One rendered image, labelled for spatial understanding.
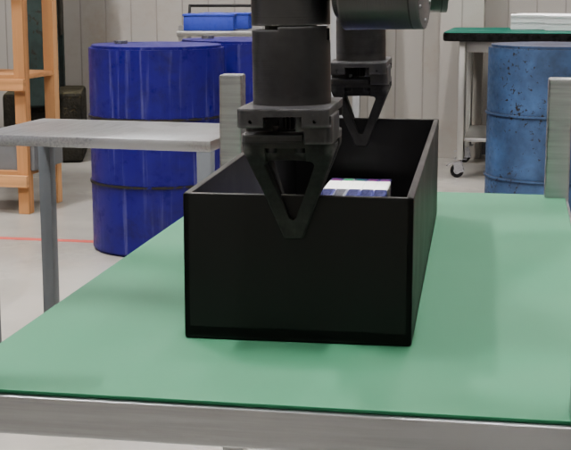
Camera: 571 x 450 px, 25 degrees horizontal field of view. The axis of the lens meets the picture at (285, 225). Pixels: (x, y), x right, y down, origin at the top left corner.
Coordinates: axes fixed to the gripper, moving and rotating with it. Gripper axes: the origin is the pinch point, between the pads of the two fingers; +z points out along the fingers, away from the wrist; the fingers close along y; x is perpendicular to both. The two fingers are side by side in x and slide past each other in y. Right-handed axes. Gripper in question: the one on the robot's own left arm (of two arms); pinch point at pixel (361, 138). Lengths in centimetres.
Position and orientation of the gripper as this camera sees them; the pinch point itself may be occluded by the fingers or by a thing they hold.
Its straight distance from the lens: 152.1
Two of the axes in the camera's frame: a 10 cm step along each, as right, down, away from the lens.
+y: 1.5, -1.9, 9.7
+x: -9.9, -0.1, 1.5
